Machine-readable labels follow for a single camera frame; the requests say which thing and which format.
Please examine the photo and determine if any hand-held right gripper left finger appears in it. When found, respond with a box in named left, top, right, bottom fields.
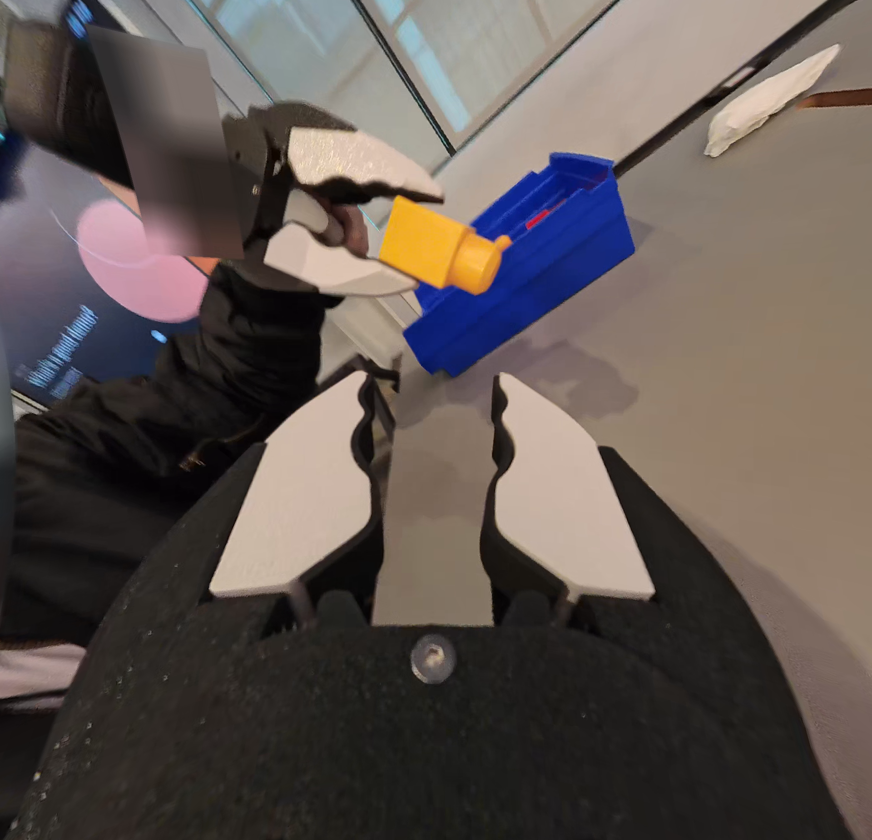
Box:
left=208, top=372, right=384, bottom=600

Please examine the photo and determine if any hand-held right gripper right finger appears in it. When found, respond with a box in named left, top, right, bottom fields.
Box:
left=484, top=372, right=656, bottom=604

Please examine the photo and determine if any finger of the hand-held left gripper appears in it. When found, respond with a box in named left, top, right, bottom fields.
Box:
left=259, top=220, right=421, bottom=300
left=284, top=128, right=445, bottom=209

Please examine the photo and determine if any yellow mega block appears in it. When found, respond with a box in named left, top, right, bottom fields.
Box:
left=379, top=196, right=515, bottom=297

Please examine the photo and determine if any blue storage bin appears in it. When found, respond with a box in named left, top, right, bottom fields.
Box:
left=404, top=152, right=637, bottom=378

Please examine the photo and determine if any glass window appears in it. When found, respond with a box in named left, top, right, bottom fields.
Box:
left=116, top=0, right=655, bottom=153

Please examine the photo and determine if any computer monitor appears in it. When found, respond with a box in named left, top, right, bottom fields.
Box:
left=0, top=139, right=216, bottom=408

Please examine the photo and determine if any person's white garment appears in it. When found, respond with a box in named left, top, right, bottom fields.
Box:
left=0, top=640, right=94, bottom=716

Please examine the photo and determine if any white cloth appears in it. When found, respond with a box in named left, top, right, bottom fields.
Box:
left=705, top=45, right=843, bottom=158

